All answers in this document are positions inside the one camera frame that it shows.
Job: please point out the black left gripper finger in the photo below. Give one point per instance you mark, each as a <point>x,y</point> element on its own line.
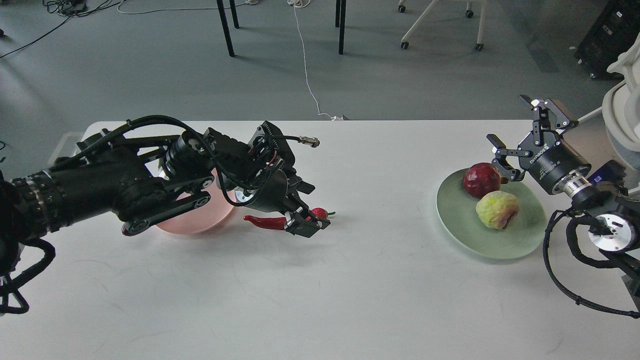
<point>296,185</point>
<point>307,222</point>

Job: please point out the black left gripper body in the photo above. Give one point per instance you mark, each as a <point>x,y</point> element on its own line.
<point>274,195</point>

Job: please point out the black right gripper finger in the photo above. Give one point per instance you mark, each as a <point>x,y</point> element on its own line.
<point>549,115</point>
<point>501,152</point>

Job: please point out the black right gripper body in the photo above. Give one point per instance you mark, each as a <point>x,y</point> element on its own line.
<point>554,165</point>

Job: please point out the dark red pomegranate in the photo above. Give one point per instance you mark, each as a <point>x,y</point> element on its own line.
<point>481,179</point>

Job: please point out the red chili pepper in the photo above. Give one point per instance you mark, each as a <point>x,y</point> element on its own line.
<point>279,223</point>

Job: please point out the yellow-green custard apple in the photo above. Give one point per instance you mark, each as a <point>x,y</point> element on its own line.
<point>497,208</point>

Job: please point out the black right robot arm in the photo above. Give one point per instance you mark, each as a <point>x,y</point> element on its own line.
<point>603,224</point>

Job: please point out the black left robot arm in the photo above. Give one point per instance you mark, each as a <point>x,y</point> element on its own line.
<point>147,171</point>

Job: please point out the green plate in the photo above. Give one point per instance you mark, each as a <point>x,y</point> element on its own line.
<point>457,213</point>

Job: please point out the pink plate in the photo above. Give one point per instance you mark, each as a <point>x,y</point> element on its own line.
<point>202,218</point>

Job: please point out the black equipment case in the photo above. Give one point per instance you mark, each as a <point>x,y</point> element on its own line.
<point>613,33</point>

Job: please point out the white office chair base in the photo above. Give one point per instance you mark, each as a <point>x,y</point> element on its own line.
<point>426,21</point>

